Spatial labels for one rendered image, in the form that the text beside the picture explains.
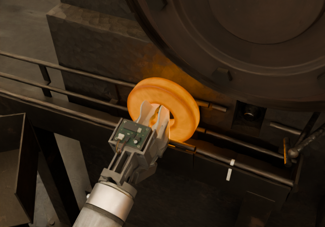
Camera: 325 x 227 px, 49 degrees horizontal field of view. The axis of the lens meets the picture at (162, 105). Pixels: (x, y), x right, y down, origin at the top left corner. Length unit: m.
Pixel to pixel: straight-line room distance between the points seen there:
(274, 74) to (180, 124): 0.33
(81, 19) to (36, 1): 2.00
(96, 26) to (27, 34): 1.70
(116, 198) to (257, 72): 0.32
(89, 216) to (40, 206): 0.94
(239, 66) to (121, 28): 0.38
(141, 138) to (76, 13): 0.34
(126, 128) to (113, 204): 0.13
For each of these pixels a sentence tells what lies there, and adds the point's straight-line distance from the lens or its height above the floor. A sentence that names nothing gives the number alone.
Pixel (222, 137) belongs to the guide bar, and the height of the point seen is 0.70.
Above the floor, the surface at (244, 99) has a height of 0.89.
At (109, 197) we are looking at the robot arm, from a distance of 0.61.
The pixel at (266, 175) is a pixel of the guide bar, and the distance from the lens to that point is 0.71.
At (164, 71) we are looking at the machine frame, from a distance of 0.75.
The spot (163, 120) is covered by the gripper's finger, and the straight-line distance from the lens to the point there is 0.70.
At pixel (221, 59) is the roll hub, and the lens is 0.44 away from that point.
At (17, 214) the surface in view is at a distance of 0.82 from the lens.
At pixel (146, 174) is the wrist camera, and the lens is 0.70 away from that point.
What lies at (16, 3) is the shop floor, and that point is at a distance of 2.83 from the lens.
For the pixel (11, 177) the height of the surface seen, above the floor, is 0.60.
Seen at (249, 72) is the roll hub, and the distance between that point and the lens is 0.44.
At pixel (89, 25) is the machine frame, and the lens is 0.78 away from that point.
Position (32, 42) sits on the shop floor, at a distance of 2.37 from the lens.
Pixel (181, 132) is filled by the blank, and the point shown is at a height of 0.72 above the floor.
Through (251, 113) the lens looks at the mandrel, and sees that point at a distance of 0.76.
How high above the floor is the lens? 1.29
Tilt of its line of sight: 45 degrees down
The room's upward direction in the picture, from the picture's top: straight up
